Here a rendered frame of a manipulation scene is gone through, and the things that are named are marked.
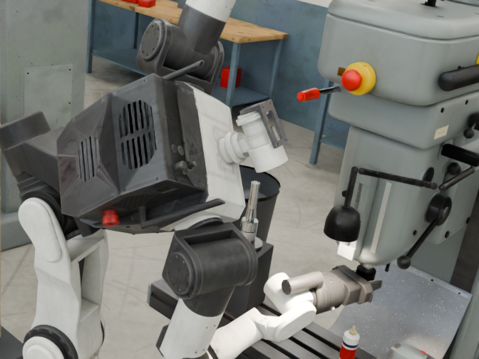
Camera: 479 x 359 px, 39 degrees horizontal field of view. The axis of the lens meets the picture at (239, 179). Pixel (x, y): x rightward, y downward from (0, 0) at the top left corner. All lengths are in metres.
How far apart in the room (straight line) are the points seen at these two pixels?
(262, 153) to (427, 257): 0.88
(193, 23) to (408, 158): 0.52
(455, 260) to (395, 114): 0.70
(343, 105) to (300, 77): 5.35
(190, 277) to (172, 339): 0.21
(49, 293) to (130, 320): 1.97
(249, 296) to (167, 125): 0.82
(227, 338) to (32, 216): 0.48
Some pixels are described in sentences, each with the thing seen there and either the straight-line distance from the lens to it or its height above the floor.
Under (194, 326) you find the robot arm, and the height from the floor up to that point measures 1.29.
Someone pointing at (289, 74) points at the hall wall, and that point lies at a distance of 6.86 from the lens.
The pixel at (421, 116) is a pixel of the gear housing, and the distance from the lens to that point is 1.36.
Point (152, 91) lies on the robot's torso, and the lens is 1.18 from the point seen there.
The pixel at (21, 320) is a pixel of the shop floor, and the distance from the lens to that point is 3.54.
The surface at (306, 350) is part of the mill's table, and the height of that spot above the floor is 0.97.
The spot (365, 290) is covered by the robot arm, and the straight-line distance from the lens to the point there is 1.60.
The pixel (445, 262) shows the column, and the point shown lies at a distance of 1.99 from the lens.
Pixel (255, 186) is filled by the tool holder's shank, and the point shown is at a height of 1.34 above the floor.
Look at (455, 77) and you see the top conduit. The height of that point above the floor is 1.80.
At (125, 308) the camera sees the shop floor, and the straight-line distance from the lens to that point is 3.63.
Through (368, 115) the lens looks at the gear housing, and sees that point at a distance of 1.42.
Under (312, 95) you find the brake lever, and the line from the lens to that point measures 1.34.
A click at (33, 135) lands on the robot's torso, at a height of 1.52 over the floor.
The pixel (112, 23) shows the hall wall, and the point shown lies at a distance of 8.67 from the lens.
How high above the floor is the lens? 2.04
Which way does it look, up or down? 23 degrees down
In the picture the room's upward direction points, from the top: 8 degrees clockwise
